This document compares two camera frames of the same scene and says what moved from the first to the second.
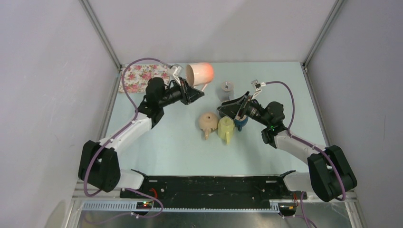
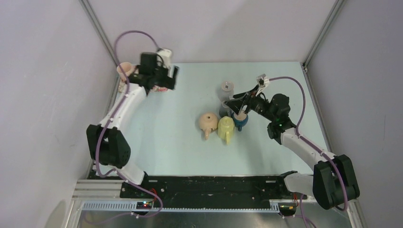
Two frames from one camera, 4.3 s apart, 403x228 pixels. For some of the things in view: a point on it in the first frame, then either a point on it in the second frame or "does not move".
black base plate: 262,187 does not move
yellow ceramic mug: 225,127 does not move
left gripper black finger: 192,95 -> 173,83
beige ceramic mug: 207,122 does not move
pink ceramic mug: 198,73 -> 127,67
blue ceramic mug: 240,124 does not move
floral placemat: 136,76 -> 152,89
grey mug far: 225,92 does not move
